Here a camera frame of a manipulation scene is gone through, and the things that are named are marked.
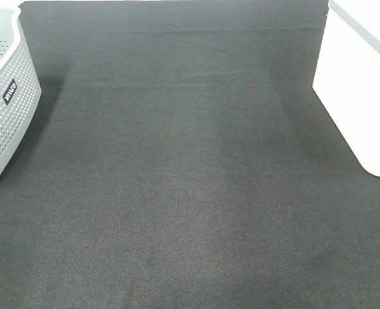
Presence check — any black fabric table mat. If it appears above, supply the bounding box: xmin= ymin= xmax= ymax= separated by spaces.
xmin=0 ymin=1 xmax=380 ymax=308

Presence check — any white plastic bin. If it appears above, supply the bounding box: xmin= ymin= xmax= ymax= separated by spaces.
xmin=312 ymin=1 xmax=380 ymax=177

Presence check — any grey perforated laundry basket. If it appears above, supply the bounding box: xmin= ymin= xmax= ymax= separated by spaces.
xmin=0 ymin=6 xmax=41 ymax=175

